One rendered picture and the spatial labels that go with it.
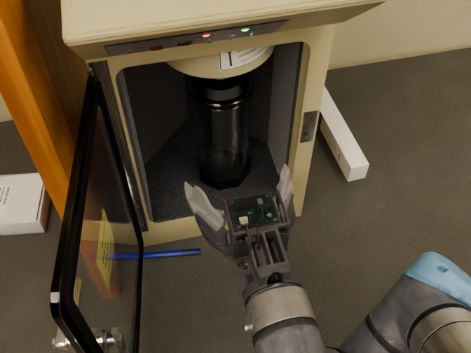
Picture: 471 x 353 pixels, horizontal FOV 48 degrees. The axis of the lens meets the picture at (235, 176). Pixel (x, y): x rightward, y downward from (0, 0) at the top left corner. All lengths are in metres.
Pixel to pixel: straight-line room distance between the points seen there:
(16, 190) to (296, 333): 0.70
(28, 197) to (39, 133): 0.47
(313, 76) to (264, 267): 0.30
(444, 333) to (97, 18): 0.44
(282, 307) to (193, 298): 0.39
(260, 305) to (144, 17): 0.32
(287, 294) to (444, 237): 0.55
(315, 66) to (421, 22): 0.70
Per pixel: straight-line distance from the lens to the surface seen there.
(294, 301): 0.59
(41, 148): 0.65
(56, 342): 0.67
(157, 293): 0.97
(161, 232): 0.98
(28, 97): 0.59
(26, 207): 1.08
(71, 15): 0.54
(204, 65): 0.73
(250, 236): 0.63
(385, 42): 1.41
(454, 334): 0.55
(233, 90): 0.81
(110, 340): 0.66
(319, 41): 0.73
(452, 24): 1.48
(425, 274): 0.60
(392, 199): 1.11
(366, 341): 0.63
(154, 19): 0.51
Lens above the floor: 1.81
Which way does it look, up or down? 52 degrees down
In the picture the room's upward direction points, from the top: straight up
